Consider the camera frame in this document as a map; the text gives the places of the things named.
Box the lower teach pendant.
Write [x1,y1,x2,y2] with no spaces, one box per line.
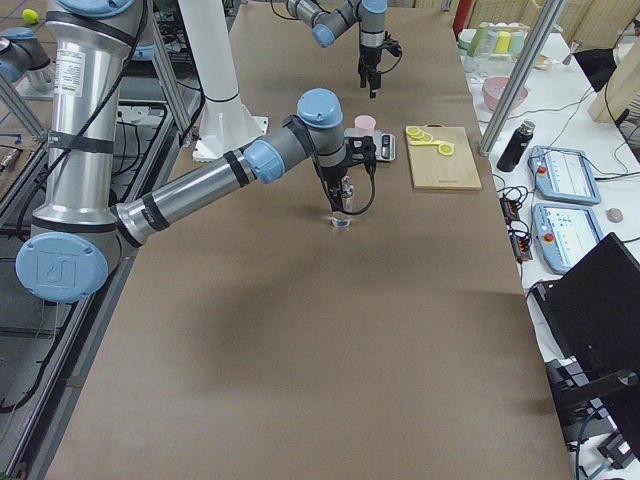
[532,203,604,275]

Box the bamboo cutting board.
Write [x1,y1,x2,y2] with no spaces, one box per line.
[405,125,482,191]

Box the lemon slice front single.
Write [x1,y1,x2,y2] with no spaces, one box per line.
[437,143,455,156]

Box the yellow plastic knife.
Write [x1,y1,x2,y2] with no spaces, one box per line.
[409,140,443,146]

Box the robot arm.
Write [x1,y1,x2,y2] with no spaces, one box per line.
[284,0,403,99]
[15,1,377,303]

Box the green cup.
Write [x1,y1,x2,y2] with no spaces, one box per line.
[467,22,490,58]

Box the white metal column base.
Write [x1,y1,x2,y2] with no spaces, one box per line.
[179,0,268,162]

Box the upper teach pendant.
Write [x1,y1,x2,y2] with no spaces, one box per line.
[528,145,601,205]

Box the round brown coaster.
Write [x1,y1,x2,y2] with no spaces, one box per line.
[606,208,624,223]

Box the black power strip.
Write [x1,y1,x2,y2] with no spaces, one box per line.
[500,196,532,264]

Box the digital kitchen scale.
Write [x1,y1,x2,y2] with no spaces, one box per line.
[344,128,396,162]

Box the black monitor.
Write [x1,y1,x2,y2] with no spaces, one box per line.
[534,233,639,455]

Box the black thermos bottle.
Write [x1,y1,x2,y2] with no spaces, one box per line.
[496,120,536,172]

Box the clear glass sauce bottle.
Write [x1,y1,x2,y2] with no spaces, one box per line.
[331,175,355,228]

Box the teach pendant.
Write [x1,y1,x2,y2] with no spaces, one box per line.
[532,203,604,275]
[528,145,601,205]

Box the pink plastic cup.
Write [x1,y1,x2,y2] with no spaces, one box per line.
[354,115,376,138]

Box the yellow cup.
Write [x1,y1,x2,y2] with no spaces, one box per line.
[494,31,511,54]

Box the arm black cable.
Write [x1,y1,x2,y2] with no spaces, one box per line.
[344,164,378,216]
[269,0,404,76]

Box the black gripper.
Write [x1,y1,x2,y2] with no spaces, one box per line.
[358,31,402,98]
[319,136,376,212]

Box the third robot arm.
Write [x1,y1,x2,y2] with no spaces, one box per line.
[1,27,51,84]

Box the aluminium frame post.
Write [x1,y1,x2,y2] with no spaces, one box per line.
[478,0,567,157]

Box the pink bowl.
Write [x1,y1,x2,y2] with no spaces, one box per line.
[482,76,529,112]

